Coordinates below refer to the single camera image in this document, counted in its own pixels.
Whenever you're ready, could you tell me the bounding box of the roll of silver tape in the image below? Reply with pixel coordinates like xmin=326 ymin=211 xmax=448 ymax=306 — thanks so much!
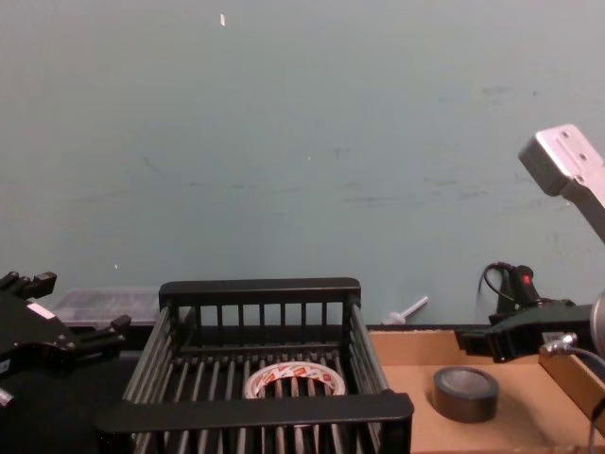
xmin=432 ymin=365 xmax=500 ymax=424

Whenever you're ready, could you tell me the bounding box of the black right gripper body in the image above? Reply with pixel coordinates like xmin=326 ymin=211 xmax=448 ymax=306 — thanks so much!
xmin=517 ymin=299 xmax=596 ymax=361

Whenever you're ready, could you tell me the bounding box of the black corded tool red switch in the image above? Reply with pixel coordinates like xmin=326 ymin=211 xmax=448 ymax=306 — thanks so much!
xmin=478 ymin=261 xmax=571 ymax=328

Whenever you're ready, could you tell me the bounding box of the shallow brown cardboard tray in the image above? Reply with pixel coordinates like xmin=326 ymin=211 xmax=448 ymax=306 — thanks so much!
xmin=367 ymin=328 xmax=605 ymax=454

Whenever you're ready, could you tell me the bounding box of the black rack with steel bars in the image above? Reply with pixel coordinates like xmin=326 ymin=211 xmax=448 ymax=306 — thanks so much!
xmin=93 ymin=277 xmax=416 ymax=454

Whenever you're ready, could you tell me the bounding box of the plain pale wall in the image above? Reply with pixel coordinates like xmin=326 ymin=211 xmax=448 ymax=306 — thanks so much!
xmin=0 ymin=0 xmax=605 ymax=328

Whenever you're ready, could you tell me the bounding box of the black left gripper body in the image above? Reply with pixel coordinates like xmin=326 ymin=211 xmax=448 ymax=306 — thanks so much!
xmin=0 ymin=288 xmax=77 ymax=383

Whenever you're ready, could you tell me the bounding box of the clear plastic case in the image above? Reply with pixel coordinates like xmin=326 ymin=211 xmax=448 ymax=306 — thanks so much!
xmin=49 ymin=287 xmax=162 ymax=328

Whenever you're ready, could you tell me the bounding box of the roll of white tape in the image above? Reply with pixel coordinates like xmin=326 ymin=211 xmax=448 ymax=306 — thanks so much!
xmin=242 ymin=360 xmax=349 ymax=431

